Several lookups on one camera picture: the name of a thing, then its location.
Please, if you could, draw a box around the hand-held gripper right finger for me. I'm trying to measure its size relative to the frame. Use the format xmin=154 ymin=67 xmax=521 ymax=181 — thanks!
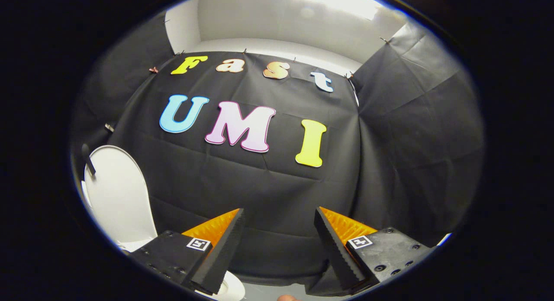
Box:
xmin=306 ymin=207 xmax=435 ymax=295

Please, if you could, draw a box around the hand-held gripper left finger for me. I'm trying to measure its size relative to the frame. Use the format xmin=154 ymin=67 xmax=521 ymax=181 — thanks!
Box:
xmin=130 ymin=208 xmax=245 ymax=295

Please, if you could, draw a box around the white toilet lid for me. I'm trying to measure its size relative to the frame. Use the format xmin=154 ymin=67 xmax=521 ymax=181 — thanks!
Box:
xmin=84 ymin=145 xmax=158 ymax=246

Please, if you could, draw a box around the white toilet seat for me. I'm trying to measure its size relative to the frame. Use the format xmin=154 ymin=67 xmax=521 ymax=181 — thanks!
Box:
xmin=207 ymin=271 xmax=246 ymax=301

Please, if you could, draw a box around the black backdrop cloth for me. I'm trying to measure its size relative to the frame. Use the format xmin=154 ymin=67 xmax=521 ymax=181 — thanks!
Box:
xmin=69 ymin=11 xmax=484 ymax=288

